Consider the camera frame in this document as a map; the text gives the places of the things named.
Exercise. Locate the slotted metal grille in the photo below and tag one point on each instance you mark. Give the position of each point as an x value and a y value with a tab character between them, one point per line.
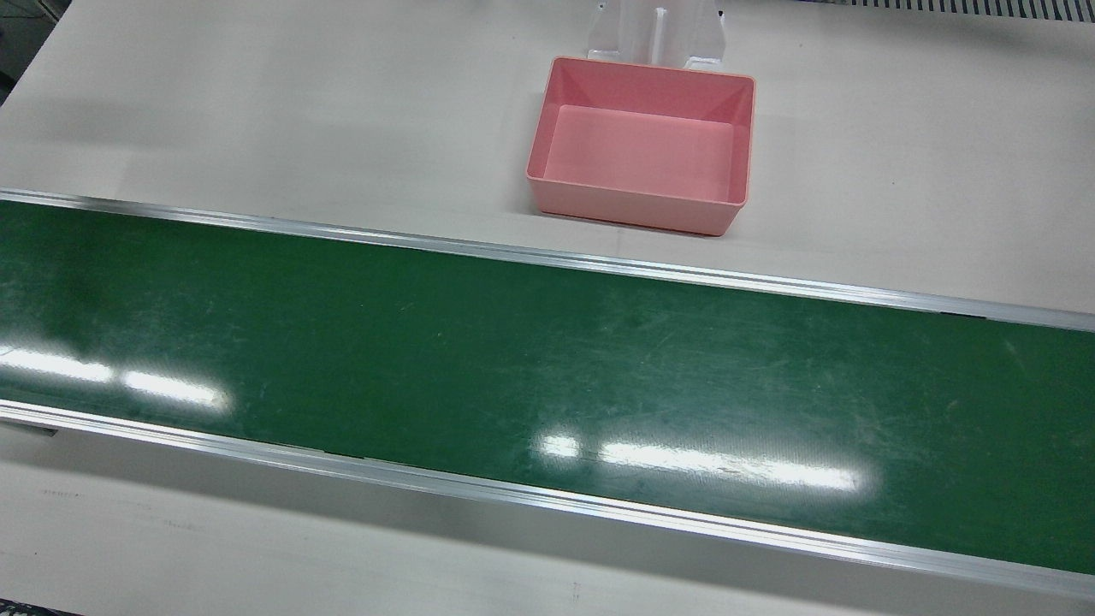
984	7

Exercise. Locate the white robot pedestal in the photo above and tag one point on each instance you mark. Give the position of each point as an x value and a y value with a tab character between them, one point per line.
684	34

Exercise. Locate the pink plastic box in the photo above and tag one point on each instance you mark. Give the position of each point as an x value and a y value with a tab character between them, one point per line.
642	145

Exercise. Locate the aluminium conveyor side rail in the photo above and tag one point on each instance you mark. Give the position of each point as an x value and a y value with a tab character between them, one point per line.
547	499
547	255

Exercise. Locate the green conveyor belt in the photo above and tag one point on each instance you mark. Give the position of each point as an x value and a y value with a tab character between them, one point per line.
513	359

